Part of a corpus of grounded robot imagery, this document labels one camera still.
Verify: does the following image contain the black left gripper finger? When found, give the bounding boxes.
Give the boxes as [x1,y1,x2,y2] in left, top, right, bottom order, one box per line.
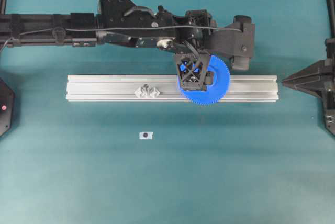
[173,53,210,91]
[205,71,215,85]

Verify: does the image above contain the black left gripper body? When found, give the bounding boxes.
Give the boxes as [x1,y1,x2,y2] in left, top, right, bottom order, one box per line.
[157,6,216,54]

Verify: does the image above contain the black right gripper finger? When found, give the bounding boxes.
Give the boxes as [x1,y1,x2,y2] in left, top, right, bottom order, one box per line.
[282,60,325,83]
[282,82,327,99]

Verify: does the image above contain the large blue plastic gear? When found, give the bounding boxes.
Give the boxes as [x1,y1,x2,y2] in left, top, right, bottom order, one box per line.
[177,55,231,105]

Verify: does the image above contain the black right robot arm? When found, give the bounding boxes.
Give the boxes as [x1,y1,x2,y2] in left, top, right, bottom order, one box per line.
[282,38,334,134]

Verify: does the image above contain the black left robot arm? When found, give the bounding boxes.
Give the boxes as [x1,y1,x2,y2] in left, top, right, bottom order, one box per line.
[1,0,217,91]

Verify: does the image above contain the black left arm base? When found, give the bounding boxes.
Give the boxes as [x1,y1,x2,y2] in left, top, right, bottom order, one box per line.
[0,79,15,136]

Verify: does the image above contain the silver aluminium extrusion rail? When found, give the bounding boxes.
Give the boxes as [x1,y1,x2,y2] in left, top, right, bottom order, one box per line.
[66,75,279,102]

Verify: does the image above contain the black camera cable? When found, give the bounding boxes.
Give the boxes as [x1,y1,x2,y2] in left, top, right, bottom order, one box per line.
[0,24,243,52]

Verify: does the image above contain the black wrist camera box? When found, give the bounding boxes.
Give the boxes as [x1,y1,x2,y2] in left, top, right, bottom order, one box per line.
[204,15,255,71]

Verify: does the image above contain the clear left shaft mount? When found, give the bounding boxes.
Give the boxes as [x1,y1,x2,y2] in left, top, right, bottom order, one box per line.
[134,84,160,99]

